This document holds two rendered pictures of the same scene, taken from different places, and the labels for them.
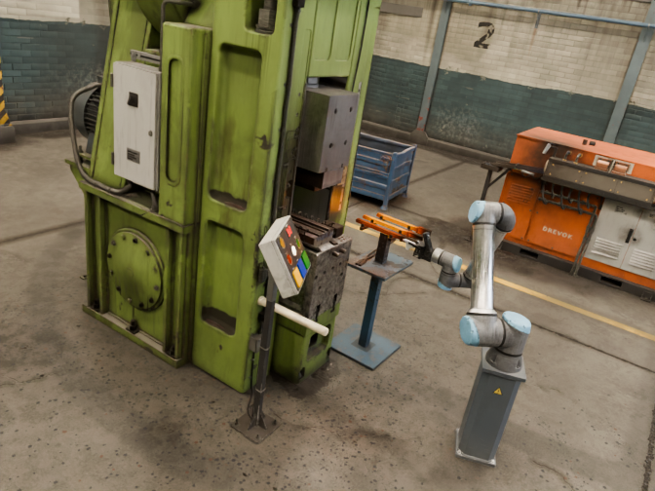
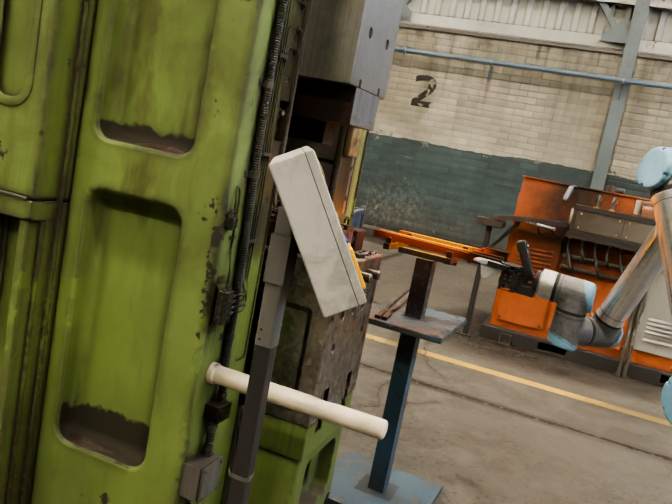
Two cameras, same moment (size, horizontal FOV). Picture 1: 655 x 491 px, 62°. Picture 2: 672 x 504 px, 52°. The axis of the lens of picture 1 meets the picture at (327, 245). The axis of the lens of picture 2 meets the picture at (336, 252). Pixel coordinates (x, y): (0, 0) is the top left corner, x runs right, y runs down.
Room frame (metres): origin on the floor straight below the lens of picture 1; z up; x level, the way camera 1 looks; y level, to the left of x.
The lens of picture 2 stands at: (1.04, 0.38, 1.22)
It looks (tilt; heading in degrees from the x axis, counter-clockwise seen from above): 9 degrees down; 349
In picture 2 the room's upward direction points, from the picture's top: 11 degrees clockwise
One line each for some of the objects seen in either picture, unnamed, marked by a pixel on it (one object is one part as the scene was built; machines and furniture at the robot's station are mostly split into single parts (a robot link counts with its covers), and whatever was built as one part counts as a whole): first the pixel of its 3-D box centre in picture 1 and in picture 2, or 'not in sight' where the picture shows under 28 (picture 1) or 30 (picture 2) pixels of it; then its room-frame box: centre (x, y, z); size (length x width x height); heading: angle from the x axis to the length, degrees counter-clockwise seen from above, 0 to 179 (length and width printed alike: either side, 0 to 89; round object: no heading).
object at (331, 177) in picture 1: (301, 168); (295, 98); (2.98, 0.21, 1.32); 0.42 x 0.20 x 0.10; 60
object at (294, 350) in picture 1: (285, 325); (237, 450); (3.03, 0.19, 0.23); 0.55 x 0.37 x 0.47; 60
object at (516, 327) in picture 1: (511, 331); not in sight; (2.44, -1.00, 0.79); 0.17 x 0.15 x 0.18; 102
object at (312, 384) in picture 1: (308, 376); not in sight; (2.85, -0.01, 0.01); 0.58 x 0.39 x 0.01; 150
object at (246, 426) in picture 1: (255, 419); not in sight; (2.35, 0.24, 0.05); 0.22 x 0.22 x 0.09; 60
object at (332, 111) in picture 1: (312, 123); (317, 10); (3.02, 0.19, 1.56); 0.42 x 0.39 x 0.40; 60
